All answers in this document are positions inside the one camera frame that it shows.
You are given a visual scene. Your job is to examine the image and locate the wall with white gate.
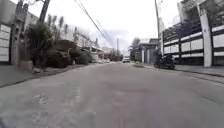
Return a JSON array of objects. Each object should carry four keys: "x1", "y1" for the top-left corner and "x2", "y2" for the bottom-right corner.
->
[{"x1": 0, "y1": 0, "x2": 39, "y2": 68}]

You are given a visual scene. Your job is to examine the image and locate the dark parked motorcycle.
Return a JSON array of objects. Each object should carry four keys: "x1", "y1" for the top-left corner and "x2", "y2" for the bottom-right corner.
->
[{"x1": 153, "y1": 53, "x2": 176, "y2": 71}]

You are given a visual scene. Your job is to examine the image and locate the white car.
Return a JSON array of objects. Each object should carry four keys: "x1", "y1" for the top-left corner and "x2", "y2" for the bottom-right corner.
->
[{"x1": 121, "y1": 56, "x2": 132, "y2": 64}]

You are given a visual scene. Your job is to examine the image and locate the low building with gate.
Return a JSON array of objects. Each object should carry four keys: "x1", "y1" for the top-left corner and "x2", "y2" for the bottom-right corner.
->
[{"x1": 138, "y1": 37, "x2": 163, "y2": 65}]

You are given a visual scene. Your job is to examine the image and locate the tree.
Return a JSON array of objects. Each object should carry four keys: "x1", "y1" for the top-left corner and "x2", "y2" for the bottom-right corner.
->
[{"x1": 128, "y1": 37, "x2": 143, "y2": 62}]

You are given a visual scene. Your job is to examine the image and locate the green bushes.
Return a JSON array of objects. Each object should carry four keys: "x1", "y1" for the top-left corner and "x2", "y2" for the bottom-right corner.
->
[{"x1": 23, "y1": 21, "x2": 96, "y2": 69}]

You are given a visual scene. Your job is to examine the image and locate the row of buildings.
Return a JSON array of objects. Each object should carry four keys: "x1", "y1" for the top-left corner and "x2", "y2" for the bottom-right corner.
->
[{"x1": 56, "y1": 24, "x2": 116, "y2": 63}]

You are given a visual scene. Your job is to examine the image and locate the grey raised pavement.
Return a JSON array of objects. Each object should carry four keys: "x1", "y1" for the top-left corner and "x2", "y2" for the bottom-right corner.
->
[{"x1": 131, "y1": 62, "x2": 224, "y2": 84}]

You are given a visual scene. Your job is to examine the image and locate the tall grey pole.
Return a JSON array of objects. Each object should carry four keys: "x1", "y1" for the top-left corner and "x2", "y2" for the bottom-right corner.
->
[{"x1": 153, "y1": 0, "x2": 163, "y2": 56}]

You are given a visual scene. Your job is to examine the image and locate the pale building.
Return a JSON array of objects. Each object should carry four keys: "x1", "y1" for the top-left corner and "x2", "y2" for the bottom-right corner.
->
[{"x1": 176, "y1": 0, "x2": 224, "y2": 24}]

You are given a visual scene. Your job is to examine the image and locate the white fence with pillars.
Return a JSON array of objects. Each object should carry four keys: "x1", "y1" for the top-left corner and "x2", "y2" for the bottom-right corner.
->
[{"x1": 161, "y1": 13, "x2": 224, "y2": 68}]

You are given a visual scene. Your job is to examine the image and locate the overhead wires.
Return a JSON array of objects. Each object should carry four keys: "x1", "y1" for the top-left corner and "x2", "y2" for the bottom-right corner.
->
[{"x1": 73, "y1": 0, "x2": 116, "y2": 48}]

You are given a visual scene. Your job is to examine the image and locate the grey concrete road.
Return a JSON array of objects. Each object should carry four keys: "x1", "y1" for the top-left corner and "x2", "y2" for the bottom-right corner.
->
[{"x1": 0, "y1": 61, "x2": 224, "y2": 128}]

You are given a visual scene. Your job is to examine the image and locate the grey pavement with kerb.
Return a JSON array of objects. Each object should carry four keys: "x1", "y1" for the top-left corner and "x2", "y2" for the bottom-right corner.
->
[{"x1": 0, "y1": 62, "x2": 111, "y2": 88}]

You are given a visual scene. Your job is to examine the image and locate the leaning dark pole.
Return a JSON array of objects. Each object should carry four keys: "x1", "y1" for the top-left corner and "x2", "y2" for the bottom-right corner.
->
[{"x1": 38, "y1": 0, "x2": 52, "y2": 24}]

